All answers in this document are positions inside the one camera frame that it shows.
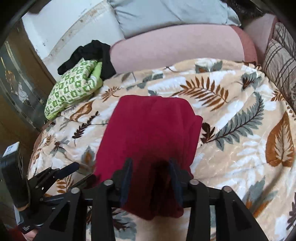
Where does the beige leaf print blanket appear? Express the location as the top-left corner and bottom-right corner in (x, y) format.
(28, 58), (295, 240)

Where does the green white patterned pillow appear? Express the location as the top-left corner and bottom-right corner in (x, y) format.
(44, 59), (103, 120)

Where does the light grey pillow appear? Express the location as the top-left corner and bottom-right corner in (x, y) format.
(108, 0), (241, 38)

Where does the pink bolster cushion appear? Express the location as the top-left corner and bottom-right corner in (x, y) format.
(110, 24), (257, 73)

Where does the wooden glass door cabinet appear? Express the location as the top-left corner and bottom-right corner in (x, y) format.
(1, 20), (55, 150)

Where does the dark furry cushion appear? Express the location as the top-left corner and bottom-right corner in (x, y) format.
(222, 0), (264, 20)

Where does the black clothing pile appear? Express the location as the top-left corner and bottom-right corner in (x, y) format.
(57, 40), (116, 81)

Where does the dark red garment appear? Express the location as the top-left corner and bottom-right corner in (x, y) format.
(94, 95), (203, 220)

